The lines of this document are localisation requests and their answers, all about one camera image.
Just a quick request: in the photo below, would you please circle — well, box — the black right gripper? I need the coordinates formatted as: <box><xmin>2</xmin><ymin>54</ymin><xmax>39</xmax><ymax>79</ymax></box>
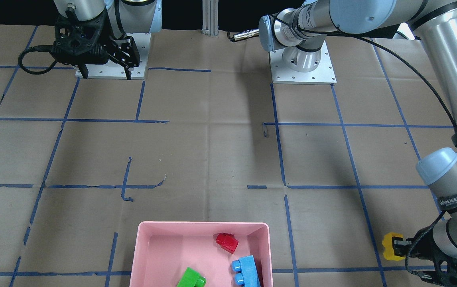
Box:
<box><xmin>51</xmin><ymin>7</ymin><xmax>140</xmax><ymax>80</ymax></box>

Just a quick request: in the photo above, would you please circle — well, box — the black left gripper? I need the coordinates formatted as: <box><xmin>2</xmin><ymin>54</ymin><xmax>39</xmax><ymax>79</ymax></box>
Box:
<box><xmin>392</xmin><ymin>228</ymin><xmax>457</xmax><ymax>287</ymax></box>

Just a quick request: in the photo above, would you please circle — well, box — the yellow toy block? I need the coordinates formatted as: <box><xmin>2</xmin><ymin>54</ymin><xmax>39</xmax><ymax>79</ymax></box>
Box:
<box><xmin>382</xmin><ymin>232</ymin><xmax>406</xmax><ymax>261</ymax></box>

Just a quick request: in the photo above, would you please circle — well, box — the blue toy block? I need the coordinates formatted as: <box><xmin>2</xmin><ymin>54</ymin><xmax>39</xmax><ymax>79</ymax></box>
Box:
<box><xmin>230</xmin><ymin>256</ymin><xmax>261</xmax><ymax>287</ymax></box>

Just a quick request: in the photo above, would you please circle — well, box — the red toy block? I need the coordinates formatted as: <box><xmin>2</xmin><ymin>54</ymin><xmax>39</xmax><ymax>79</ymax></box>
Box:
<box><xmin>215</xmin><ymin>233</ymin><xmax>239</xmax><ymax>254</ymax></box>

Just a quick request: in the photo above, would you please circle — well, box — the green toy block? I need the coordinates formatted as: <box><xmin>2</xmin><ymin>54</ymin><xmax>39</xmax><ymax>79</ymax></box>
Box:
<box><xmin>176</xmin><ymin>267</ymin><xmax>207</xmax><ymax>287</ymax></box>

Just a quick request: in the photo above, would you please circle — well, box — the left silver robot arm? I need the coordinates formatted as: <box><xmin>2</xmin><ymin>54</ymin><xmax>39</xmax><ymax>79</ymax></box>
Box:
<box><xmin>259</xmin><ymin>0</ymin><xmax>457</xmax><ymax>287</ymax></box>

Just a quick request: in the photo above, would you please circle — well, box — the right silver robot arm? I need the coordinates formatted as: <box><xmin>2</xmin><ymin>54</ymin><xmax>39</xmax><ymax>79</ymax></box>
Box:
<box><xmin>50</xmin><ymin>0</ymin><xmax>163</xmax><ymax>80</ymax></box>

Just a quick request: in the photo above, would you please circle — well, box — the pink plastic box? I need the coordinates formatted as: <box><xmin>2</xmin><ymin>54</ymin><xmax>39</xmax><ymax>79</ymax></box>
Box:
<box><xmin>130</xmin><ymin>221</ymin><xmax>274</xmax><ymax>287</ymax></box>

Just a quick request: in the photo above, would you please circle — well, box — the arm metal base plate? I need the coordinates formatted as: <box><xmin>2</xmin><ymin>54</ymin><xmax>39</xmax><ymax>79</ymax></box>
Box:
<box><xmin>269</xmin><ymin>38</ymin><xmax>337</xmax><ymax>85</ymax></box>
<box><xmin>87</xmin><ymin>33</ymin><xmax>152</xmax><ymax>80</ymax></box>

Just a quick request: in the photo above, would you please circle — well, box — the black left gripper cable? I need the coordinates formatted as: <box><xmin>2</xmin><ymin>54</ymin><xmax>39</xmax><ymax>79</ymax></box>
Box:
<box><xmin>272</xmin><ymin>12</ymin><xmax>457</xmax><ymax>287</ymax></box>

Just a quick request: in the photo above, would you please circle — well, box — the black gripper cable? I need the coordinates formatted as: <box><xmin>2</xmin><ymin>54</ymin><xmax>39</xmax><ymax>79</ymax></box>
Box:
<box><xmin>18</xmin><ymin>46</ymin><xmax>59</xmax><ymax>75</ymax></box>
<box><xmin>272</xmin><ymin>12</ymin><xmax>457</xmax><ymax>287</ymax></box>

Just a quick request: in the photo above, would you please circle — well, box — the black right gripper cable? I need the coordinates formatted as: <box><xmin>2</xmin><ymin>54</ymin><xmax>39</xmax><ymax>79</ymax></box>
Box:
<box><xmin>18</xmin><ymin>46</ymin><xmax>59</xmax><ymax>75</ymax></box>

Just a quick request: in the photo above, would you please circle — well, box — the aluminium extrusion post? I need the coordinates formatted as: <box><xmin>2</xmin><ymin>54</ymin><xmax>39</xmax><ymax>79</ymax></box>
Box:
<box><xmin>201</xmin><ymin>0</ymin><xmax>219</xmax><ymax>38</ymax></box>

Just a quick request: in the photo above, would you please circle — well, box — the silver cable connector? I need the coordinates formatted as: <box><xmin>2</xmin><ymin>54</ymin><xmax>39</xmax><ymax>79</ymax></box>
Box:
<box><xmin>227</xmin><ymin>29</ymin><xmax>259</xmax><ymax>43</ymax></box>

